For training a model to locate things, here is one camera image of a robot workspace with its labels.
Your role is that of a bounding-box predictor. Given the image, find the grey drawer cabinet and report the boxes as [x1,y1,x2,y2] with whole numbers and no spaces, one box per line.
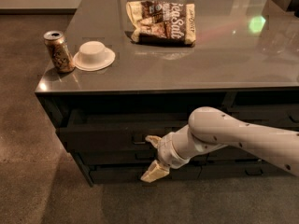
[36,0,299,185]

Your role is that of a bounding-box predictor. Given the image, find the sea salt chip bag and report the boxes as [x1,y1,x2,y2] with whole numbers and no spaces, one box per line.
[126,1,196,47]

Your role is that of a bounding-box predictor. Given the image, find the gold beverage can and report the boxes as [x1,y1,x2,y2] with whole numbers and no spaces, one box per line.
[44,31,75,73]

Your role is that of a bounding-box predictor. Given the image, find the white upturned plastic bowl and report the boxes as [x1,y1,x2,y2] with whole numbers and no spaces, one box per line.
[74,41,116,71]

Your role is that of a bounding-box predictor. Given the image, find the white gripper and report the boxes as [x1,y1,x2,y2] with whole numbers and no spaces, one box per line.
[141,133,190,183]

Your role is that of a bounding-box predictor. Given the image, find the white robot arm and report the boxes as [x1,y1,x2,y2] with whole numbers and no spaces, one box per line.
[141,106,299,183]

